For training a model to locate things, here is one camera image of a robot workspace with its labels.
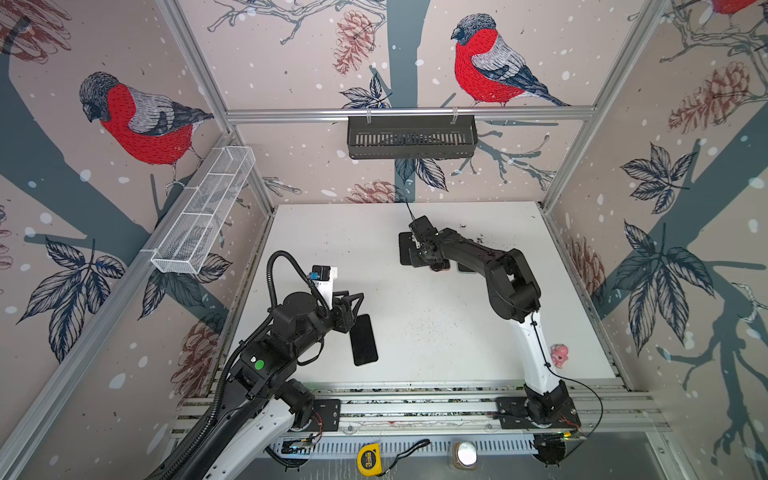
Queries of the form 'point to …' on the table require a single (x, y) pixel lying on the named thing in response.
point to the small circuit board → (298, 447)
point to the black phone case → (405, 244)
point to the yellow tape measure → (369, 460)
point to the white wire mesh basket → (205, 212)
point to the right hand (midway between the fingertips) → (417, 261)
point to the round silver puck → (465, 455)
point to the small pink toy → (559, 353)
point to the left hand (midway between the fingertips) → (356, 296)
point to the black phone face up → (362, 340)
